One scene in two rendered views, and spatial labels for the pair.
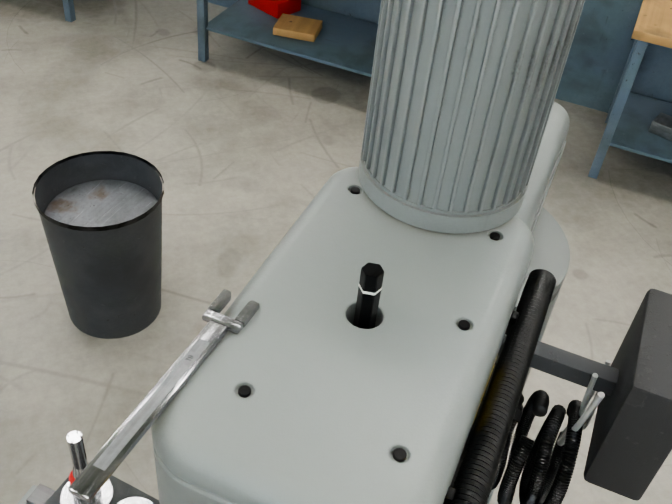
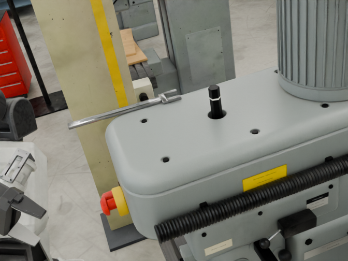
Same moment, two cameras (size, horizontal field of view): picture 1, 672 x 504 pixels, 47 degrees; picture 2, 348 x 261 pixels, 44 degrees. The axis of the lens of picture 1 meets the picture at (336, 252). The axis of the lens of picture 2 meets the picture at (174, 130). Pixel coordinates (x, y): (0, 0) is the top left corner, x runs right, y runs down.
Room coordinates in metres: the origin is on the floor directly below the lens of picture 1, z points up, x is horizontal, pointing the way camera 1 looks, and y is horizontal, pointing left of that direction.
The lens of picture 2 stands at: (0.09, -0.60, 2.34)
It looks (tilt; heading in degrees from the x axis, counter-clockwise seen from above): 33 degrees down; 59
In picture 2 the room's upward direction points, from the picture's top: 11 degrees counter-clockwise
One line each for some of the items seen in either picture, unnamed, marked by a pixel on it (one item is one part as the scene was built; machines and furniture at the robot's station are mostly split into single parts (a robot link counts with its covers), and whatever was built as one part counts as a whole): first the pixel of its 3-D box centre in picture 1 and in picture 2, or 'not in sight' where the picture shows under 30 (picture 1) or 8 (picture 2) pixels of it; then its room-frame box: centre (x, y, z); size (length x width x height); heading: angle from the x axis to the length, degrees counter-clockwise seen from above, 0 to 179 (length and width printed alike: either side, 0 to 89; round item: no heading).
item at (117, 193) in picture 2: not in sight; (120, 201); (0.32, 0.04, 1.76); 0.06 x 0.02 x 0.06; 71
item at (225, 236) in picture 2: not in sight; (244, 186); (0.58, -0.05, 1.68); 0.34 x 0.24 x 0.10; 161
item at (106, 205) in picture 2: not in sight; (109, 205); (0.30, 0.05, 1.76); 0.04 x 0.03 x 0.04; 71
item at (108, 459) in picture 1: (170, 384); (124, 110); (0.42, 0.13, 1.89); 0.24 x 0.04 x 0.01; 159
